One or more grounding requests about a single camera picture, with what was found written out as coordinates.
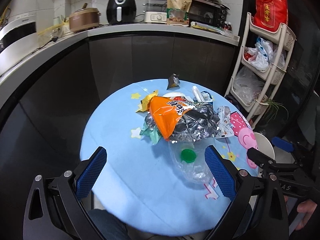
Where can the red gift bag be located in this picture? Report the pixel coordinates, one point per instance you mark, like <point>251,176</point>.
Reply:
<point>270,14</point>

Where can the clear plastic bottle green cap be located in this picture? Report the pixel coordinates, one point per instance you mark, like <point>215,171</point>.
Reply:
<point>188,157</point>

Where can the light blue cartoon tablecloth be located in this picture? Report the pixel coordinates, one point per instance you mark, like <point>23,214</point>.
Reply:
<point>140,183</point>

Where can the white food steamer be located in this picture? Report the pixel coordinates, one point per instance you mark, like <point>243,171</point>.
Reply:
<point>155,11</point>

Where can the yellow snack wrapper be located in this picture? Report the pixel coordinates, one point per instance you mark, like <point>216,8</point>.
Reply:
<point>144,103</point>

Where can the white printed wrapper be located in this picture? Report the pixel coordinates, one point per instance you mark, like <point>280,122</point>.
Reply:
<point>225,126</point>

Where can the orange snack bag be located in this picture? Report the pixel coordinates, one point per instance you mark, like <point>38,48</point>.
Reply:
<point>167,112</point>

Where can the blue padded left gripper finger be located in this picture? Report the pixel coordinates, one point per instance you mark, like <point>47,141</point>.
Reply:
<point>88,171</point>
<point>221,174</point>

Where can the clear plastic bags lower rack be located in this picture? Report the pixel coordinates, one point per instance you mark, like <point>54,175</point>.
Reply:
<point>247,85</point>

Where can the blue white milk carton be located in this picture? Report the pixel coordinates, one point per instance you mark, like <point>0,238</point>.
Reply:
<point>203,96</point>

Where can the black toaster oven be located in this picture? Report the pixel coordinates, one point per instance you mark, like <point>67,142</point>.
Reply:
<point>208,12</point>

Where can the white kitchen appliance left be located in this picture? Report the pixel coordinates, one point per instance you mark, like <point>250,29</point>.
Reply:
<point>18,39</point>

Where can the brown rice cooker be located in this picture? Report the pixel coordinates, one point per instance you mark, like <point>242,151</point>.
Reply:
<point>84,18</point>

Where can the white paper cup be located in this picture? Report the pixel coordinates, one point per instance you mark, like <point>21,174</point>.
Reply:
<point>177,96</point>

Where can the dark foil triangular wrapper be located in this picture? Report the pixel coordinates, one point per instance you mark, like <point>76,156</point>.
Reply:
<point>173,81</point>

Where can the brown green snack pouch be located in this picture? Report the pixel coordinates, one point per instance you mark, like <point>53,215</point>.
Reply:
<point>177,12</point>

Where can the teal green wrapper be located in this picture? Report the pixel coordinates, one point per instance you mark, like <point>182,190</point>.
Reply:
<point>150,129</point>

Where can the white trash bin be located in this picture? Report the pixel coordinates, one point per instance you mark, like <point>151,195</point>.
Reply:
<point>264,145</point>

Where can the person's right hand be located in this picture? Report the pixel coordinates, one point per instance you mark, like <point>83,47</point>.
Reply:
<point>307,208</point>

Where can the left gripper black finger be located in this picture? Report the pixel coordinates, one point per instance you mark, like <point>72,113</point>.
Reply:
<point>259,158</point>

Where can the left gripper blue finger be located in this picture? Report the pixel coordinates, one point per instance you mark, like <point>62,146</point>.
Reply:
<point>282,144</point>

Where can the beige tiered storage rack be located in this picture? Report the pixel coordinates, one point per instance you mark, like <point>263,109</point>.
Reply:
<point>285,39</point>

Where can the black air fryer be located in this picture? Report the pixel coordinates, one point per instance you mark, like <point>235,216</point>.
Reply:
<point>121,11</point>

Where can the green spider plant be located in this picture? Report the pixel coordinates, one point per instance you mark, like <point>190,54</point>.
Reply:
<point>275,111</point>

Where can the silver foil bag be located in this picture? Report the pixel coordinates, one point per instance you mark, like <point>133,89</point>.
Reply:
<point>199,123</point>

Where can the white plastic bags on rack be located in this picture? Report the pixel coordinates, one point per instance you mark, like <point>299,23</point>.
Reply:
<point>262,55</point>

